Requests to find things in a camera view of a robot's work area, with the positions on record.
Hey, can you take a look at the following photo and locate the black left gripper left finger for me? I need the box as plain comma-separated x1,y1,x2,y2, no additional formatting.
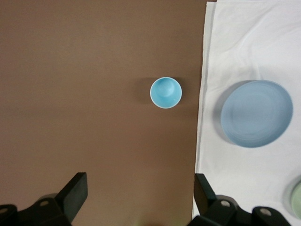
0,172,88,226

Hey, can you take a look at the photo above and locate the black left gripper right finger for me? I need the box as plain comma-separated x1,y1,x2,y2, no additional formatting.
190,173,293,226

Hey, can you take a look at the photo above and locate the small blue cup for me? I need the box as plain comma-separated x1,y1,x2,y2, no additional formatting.
150,76,183,109

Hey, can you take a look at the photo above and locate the pale green plate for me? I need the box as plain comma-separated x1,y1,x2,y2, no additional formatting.
285,175,301,218

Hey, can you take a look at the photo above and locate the white cloth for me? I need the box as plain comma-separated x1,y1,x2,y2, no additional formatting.
191,0,301,226

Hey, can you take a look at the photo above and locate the blue round plate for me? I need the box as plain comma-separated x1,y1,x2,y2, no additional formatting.
220,80,294,148

